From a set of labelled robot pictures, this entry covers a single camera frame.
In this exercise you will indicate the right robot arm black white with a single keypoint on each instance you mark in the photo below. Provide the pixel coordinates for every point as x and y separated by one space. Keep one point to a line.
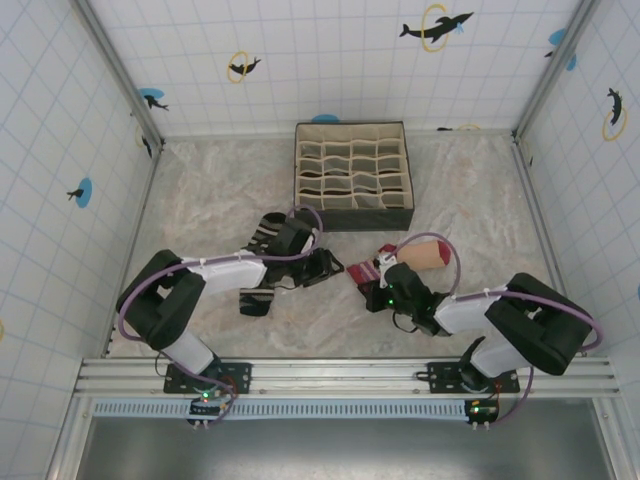
535 325

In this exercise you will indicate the grey metal sheet panel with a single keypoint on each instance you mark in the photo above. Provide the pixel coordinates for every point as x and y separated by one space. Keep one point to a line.
350 450

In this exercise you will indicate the controller board green light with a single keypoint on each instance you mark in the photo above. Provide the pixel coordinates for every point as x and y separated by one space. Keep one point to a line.
205 407
482 411

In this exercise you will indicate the aluminium table edge rail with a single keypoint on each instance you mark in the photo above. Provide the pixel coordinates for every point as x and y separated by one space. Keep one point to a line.
545 240
132 250

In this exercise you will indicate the blue blob wall sticker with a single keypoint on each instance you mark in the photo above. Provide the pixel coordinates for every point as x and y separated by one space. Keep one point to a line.
557 36

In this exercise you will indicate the fabric sock organizer box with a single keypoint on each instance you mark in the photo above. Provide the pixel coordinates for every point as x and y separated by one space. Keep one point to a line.
350 220

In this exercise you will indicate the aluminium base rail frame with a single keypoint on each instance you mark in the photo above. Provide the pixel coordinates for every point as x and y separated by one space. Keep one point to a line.
340 375

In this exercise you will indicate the blue oval penguin sticker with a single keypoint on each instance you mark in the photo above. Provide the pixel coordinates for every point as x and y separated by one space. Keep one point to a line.
325 119

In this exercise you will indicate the flat yellow black sticker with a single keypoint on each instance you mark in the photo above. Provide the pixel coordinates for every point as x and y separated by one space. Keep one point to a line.
467 127

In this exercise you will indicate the blue circle fish sticker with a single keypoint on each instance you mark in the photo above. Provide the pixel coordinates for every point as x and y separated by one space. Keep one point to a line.
85 192

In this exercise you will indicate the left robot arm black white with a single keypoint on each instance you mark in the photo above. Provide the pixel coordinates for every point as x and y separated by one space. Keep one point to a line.
175 310

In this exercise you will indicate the black grey striped sock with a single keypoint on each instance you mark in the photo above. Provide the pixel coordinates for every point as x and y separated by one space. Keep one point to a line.
257 302

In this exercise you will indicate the aluminium rear table rail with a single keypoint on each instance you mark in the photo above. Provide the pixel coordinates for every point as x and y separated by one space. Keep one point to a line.
225 135

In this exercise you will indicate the blue oval shark sticker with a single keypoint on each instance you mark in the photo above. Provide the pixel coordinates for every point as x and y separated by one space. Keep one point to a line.
150 96

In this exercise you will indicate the beige sock red toe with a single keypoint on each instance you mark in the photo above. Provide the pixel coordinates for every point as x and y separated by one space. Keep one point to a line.
425 255

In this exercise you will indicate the aluminium corner post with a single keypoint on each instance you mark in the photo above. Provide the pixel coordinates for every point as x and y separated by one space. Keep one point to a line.
120 75
555 70

